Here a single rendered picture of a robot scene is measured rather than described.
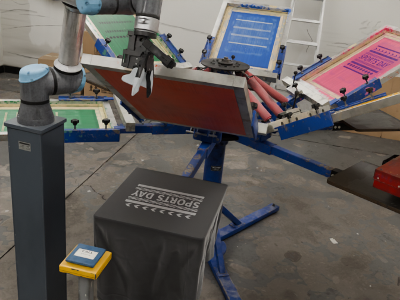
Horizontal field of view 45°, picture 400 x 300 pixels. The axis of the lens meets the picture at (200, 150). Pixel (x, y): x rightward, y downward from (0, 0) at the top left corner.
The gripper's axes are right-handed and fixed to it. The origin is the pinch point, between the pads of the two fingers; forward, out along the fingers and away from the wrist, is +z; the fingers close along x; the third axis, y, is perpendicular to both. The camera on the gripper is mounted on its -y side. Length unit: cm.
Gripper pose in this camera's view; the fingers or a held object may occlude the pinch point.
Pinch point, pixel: (142, 97)
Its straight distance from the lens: 153.6
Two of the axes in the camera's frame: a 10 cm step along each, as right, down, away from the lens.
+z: -1.6, 9.8, 1.0
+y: -9.7, -1.7, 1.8
